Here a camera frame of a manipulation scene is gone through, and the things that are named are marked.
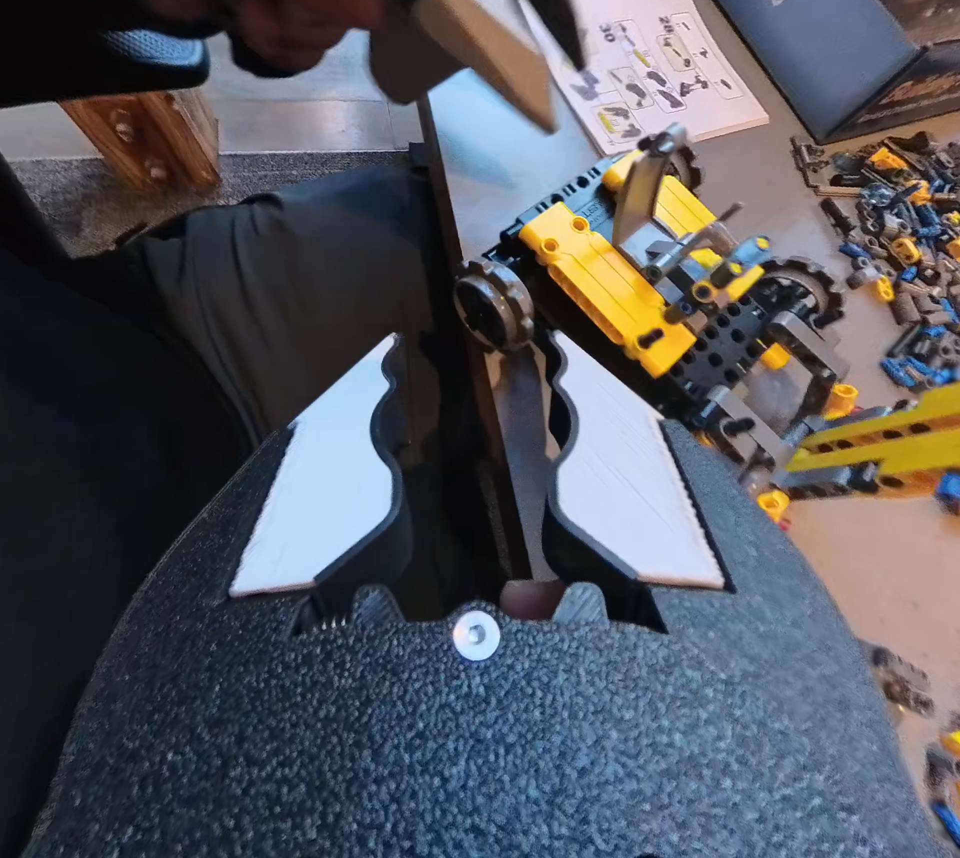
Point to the wooden table leg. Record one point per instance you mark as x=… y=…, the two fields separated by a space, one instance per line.
x=150 y=138

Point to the yellow black toy brick vehicle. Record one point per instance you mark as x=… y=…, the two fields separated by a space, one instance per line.
x=600 y=273

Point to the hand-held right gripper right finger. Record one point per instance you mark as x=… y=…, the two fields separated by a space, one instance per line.
x=637 y=490

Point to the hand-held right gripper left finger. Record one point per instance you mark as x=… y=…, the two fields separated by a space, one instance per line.
x=322 y=490

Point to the person's grey trouser leg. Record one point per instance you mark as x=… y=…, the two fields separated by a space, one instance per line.
x=300 y=288

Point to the pile of toy brick pieces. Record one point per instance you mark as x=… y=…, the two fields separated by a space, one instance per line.
x=907 y=250

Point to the dark blue cardboard box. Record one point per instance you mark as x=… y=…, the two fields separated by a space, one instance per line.
x=810 y=25

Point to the white instruction booklet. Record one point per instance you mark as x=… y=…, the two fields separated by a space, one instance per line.
x=720 y=48

